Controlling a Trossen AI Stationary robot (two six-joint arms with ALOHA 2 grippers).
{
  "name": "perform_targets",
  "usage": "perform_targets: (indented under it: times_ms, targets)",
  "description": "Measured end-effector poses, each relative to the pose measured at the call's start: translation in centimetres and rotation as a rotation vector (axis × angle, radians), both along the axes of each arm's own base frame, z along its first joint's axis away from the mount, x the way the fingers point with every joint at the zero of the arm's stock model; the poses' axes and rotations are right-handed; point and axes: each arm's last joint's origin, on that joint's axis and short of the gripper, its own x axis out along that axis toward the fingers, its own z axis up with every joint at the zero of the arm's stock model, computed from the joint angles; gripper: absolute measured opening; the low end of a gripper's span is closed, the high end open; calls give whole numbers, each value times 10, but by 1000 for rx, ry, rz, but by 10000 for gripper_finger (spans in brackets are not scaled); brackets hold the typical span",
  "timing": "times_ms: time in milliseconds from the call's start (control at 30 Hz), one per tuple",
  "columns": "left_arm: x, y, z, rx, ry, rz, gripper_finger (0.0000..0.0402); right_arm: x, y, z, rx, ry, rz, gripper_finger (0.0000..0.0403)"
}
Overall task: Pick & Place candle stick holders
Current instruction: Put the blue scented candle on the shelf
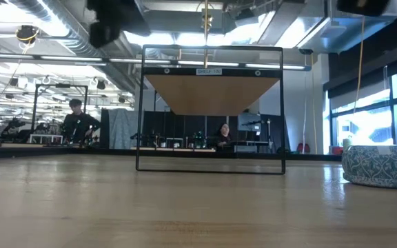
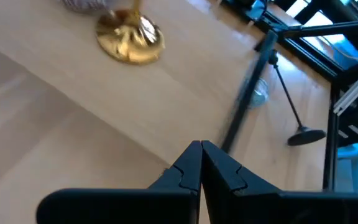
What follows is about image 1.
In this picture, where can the person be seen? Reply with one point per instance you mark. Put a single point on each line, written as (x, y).
(223, 136)
(78, 124)

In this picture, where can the dark wall monitor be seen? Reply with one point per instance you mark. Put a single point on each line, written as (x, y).
(249, 122)

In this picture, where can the silver air duct unit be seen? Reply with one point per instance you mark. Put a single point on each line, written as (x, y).
(340, 34)

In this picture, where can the silver ceiling duct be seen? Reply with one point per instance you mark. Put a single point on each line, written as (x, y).
(64, 27)

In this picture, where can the black rig frame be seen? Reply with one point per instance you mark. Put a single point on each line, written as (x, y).
(60, 85)

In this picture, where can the red chair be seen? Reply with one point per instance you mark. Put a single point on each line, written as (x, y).
(303, 148)

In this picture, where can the grey curtain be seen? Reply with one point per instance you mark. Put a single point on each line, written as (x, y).
(119, 127)

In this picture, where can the wooden shelf black metal frame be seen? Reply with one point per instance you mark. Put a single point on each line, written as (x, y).
(212, 93)

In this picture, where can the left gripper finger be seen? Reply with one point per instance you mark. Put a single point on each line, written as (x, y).
(137, 27)

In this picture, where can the black aluminium table frame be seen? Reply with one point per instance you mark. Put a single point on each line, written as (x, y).
(305, 157)

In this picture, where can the white shelf label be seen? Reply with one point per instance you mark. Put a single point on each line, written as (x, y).
(209, 71)

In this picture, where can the white table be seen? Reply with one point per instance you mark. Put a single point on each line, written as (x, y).
(46, 137)

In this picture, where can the long ceiling light strip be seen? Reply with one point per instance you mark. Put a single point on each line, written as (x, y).
(71, 58)

